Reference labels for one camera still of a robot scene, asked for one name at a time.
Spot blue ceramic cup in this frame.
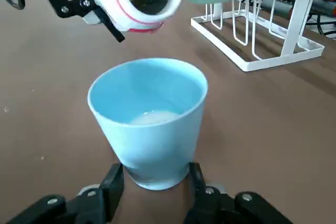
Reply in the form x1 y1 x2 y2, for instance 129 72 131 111
87 57 209 190

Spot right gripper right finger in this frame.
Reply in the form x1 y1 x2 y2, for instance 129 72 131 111
183 162 287 224

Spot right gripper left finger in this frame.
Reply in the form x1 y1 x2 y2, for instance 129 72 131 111
6 163 124 224

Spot black tool orange end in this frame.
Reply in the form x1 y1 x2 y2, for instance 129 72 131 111
258 0 336 16

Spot white wire cup rack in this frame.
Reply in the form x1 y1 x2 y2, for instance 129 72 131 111
191 0 326 72

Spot white juice bottle red label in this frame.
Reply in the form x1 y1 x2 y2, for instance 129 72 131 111
93 0 186 34

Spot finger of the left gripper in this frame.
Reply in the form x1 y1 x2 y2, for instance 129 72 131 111
31 0 125 43

